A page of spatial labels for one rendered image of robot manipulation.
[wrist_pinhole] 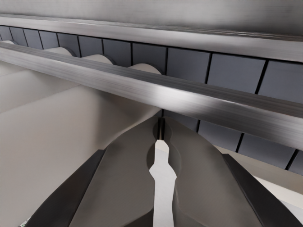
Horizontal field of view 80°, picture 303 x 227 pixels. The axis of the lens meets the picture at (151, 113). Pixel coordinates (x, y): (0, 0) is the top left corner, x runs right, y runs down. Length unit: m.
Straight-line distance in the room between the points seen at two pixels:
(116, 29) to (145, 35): 0.03
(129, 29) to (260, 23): 0.12
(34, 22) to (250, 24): 0.26
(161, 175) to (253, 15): 0.26
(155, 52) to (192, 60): 0.04
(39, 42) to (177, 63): 0.21
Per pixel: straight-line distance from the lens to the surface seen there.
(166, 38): 0.17
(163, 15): 0.23
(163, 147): 0.16
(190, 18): 0.21
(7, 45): 0.20
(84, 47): 0.24
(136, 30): 0.19
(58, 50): 0.25
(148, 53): 0.18
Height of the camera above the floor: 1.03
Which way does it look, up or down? 49 degrees down
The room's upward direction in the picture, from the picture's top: 128 degrees counter-clockwise
